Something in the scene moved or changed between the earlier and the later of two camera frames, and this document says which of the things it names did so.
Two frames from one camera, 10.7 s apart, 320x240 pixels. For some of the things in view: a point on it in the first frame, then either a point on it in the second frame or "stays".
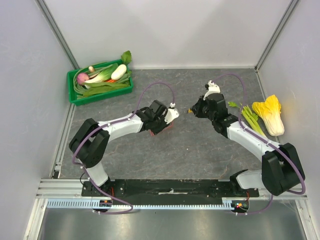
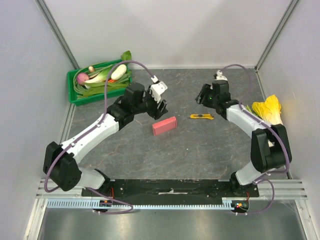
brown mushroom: [91, 69] stays
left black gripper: [164, 125] to [156, 113]
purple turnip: [82, 77] stays
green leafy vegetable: [98, 88] stays
